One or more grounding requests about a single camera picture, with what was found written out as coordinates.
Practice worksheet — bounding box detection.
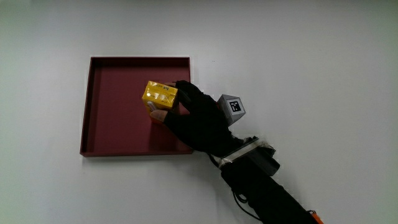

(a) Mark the person's right hand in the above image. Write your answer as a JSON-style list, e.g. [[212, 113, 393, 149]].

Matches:
[[150, 80, 247, 157]]

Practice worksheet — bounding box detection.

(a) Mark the yellow ice redtea carton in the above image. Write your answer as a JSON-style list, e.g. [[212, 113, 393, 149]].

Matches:
[[141, 80, 180, 125]]

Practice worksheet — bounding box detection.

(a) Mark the dark red tray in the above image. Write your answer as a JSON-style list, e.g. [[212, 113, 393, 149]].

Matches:
[[80, 56, 195, 157]]

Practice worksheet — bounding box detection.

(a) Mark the black cable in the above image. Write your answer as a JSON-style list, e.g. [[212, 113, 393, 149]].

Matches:
[[231, 190, 263, 222]]

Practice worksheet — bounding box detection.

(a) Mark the orange strap piece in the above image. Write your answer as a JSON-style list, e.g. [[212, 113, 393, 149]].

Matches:
[[308, 210, 325, 224]]

